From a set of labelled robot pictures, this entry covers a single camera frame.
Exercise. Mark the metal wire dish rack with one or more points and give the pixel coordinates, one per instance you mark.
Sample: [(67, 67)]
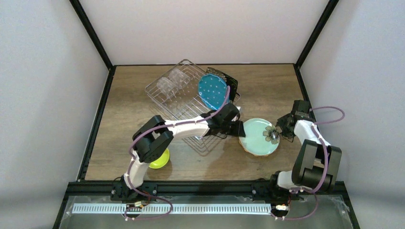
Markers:
[(187, 104)]

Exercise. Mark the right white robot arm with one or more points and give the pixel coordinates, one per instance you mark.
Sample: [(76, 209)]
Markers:
[(317, 163)]

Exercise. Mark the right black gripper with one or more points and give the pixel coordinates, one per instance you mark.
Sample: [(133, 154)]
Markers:
[(285, 125)]

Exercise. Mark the yellow-green small bowl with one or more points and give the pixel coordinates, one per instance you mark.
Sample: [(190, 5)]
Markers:
[(161, 161)]

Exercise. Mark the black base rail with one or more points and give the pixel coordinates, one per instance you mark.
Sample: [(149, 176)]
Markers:
[(260, 189)]

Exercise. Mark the clear plastic glass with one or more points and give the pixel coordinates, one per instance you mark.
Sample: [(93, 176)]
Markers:
[(167, 87), (179, 78)]

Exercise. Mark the orange plate under blue plate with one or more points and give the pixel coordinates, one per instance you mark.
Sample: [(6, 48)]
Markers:
[(243, 147)]

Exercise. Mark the black floral square plate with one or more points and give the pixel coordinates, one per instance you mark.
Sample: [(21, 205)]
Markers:
[(230, 81)]

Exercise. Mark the white slotted cable duct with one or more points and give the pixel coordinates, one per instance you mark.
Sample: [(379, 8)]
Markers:
[(155, 209)]

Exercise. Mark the light blue floral plate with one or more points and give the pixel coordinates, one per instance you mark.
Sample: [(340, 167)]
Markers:
[(261, 138)]

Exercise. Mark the right black frame post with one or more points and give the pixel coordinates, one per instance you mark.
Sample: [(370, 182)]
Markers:
[(322, 21)]

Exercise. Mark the left black frame post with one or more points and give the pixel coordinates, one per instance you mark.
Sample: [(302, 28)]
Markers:
[(80, 11)]

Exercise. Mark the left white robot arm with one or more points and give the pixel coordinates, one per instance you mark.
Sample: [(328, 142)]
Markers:
[(154, 137)]

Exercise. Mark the black frame post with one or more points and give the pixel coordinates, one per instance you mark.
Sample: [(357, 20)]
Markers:
[(80, 11), (322, 21)]

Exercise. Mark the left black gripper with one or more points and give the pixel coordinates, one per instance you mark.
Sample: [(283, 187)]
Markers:
[(234, 128)]

